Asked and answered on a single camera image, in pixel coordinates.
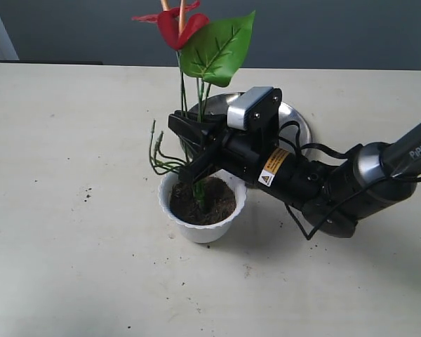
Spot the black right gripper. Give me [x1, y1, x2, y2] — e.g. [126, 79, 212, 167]
[168, 110, 333, 207]

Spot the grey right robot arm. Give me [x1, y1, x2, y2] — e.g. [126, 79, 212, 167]
[168, 112, 421, 238]

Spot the white plastic flower pot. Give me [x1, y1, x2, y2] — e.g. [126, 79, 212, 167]
[158, 170, 247, 244]

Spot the round steel plate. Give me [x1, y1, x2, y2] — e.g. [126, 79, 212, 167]
[205, 92, 312, 157]

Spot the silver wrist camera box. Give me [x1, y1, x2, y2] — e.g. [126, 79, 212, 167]
[227, 86, 282, 132]

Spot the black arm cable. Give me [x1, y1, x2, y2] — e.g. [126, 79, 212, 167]
[276, 121, 421, 242]

